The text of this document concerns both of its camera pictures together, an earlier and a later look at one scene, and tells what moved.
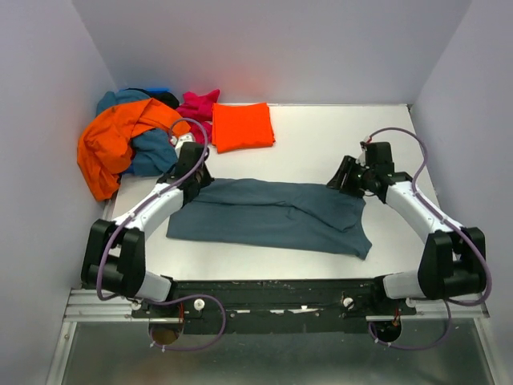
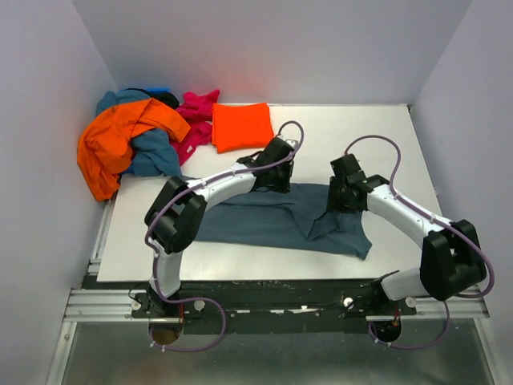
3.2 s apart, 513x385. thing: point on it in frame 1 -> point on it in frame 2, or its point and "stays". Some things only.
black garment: (167, 98) stays
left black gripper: (199, 176) -> (274, 181)
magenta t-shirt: (197, 111) stays
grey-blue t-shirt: (272, 212) stays
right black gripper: (345, 173) -> (339, 199)
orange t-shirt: (241, 125) stays
